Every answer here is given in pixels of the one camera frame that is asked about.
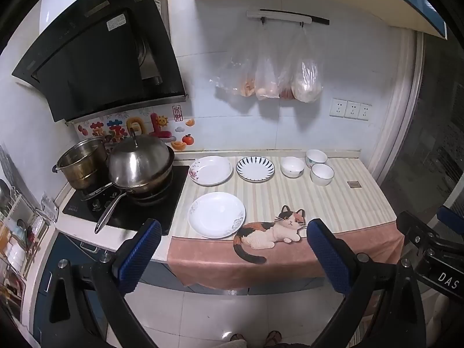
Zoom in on blue striped plate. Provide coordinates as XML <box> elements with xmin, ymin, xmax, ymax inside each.
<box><xmin>236</xmin><ymin>156</ymin><xmax>275</xmax><ymax>182</ymax></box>

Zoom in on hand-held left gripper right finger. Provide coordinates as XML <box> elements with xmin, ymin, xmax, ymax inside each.
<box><xmin>306</xmin><ymin>218</ymin><xmax>426</xmax><ymax>348</ymax></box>

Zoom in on white bowl dark pattern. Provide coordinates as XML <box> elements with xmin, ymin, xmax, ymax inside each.
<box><xmin>280</xmin><ymin>156</ymin><xmax>305</xmax><ymax>178</ymax></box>

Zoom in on striped cat print table mat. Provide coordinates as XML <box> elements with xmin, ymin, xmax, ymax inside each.
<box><xmin>167</xmin><ymin>157</ymin><xmax>405</xmax><ymax>291</ymax></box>

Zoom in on black range hood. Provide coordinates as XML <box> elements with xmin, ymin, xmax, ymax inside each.
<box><xmin>12</xmin><ymin>0</ymin><xmax>189</xmax><ymax>123</ymax></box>

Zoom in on white bowl blue pattern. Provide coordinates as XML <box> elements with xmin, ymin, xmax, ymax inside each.
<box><xmin>311</xmin><ymin>163</ymin><xmax>334</xmax><ymax>186</ymax></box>
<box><xmin>305</xmin><ymin>149</ymin><xmax>328</xmax><ymax>168</ymax></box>

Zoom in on clear plastic bag of food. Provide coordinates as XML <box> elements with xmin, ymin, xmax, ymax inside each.
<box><xmin>290</xmin><ymin>25</ymin><xmax>323</xmax><ymax>103</ymax></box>
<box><xmin>255</xmin><ymin>25</ymin><xmax>280</xmax><ymax>101</ymax></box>
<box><xmin>210</xmin><ymin>25</ymin><xmax>259</xmax><ymax>98</ymax></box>

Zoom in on white storage rack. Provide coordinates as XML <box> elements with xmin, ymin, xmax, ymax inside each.
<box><xmin>0</xmin><ymin>177</ymin><xmax>49</xmax><ymax>283</ymax></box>

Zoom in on black cooktop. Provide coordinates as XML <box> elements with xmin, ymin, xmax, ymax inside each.
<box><xmin>62</xmin><ymin>166</ymin><xmax>191</xmax><ymax>235</ymax></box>

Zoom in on white wall hook rail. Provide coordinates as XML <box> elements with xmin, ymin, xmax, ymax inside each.
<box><xmin>246</xmin><ymin>8</ymin><xmax>330</xmax><ymax>28</ymax></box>

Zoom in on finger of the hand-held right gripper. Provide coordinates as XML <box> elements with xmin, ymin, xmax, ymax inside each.
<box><xmin>437</xmin><ymin>206</ymin><xmax>464</xmax><ymax>231</ymax></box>
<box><xmin>396</xmin><ymin>211</ymin><xmax>441</xmax><ymax>262</ymax></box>

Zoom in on colourful wall stickers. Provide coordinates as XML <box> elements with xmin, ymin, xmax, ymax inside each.
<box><xmin>74</xmin><ymin>105</ymin><xmax>196</xmax><ymax>152</ymax></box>

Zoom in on white framed glass door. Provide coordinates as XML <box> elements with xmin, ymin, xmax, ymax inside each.
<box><xmin>373</xmin><ymin>31</ymin><xmax>464</xmax><ymax>218</ymax></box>

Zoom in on steel frying pan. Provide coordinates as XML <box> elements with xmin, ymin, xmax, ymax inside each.
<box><xmin>95</xmin><ymin>174</ymin><xmax>175</xmax><ymax>234</ymax></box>

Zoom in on steel wok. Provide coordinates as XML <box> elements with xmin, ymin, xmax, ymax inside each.
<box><xmin>80</xmin><ymin>148</ymin><xmax>175</xmax><ymax>201</ymax></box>

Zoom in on blue base cabinet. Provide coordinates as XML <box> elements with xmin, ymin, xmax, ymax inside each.
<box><xmin>32</xmin><ymin>232</ymin><xmax>327</xmax><ymax>348</ymax></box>

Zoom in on white floral plate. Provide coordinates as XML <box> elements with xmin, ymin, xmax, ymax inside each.
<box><xmin>188</xmin><ymin>192</ymin><xmax>246</xmax><ymax>239</ymax></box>
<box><xmin>189</xmin><ymin>156</ymin><xmax>233</xmax><ymax>186</ymax></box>

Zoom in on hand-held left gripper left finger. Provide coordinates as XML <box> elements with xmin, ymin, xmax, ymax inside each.
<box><xmin>45</xmin><ymin>218</ymin><xmax>162</xmax><ymax>348</ymax></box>

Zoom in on stainless steel wok lid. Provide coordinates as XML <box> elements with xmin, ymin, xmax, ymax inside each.
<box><xmin>108</xmin><ymin>127</ymin><xmax>172</xmax><ymax>188</ymax></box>

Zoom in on stainless steel pot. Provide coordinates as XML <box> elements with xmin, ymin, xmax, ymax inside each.
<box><xmin>52</xmin><ymin>137</ymin><xmax>109</xmax><ymax>190</ymax></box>

